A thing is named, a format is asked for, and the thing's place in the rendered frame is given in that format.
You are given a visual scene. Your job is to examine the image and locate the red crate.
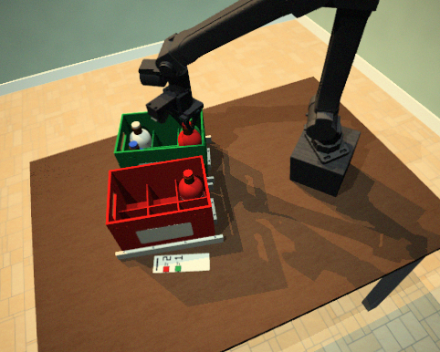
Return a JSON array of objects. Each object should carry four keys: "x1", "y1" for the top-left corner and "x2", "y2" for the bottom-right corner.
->
[{"x1": 106, "y1": 158, "x2": 215, "y2": 251}]

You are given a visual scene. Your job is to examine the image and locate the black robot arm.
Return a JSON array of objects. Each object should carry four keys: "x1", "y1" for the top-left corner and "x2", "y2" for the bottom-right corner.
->
[{"x1": 138, "y1": 0, "x2": 380, "y2": 164}]

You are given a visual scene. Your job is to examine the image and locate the green bottle crate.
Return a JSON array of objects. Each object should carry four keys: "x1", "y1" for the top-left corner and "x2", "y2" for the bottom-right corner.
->
[{"x1": 114, "y1": 111, "x2": 208, "y2": 177}]

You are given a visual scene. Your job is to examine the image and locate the blue bottle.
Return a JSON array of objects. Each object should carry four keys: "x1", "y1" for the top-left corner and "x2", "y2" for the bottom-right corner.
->
[{"x1": 129, "y1": 140, "x2": 144, "y2": 150}]

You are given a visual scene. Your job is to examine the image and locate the white paper pick list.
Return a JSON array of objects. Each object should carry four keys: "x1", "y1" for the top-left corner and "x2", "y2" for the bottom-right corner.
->
[{"x1": 153, "y1": 254, "x2": 210, "y2": 274}]

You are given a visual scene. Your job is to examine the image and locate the white bottle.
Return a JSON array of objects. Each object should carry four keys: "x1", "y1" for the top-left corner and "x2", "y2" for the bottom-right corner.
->
[{"x1": 130, "y1": 121, "x2": 152, "y2": 148}]

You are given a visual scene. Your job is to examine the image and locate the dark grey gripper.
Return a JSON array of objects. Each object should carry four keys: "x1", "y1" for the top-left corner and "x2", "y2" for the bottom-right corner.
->
[{"x1": 170, "y1": 85, "x2": 204, "y2": 132}]

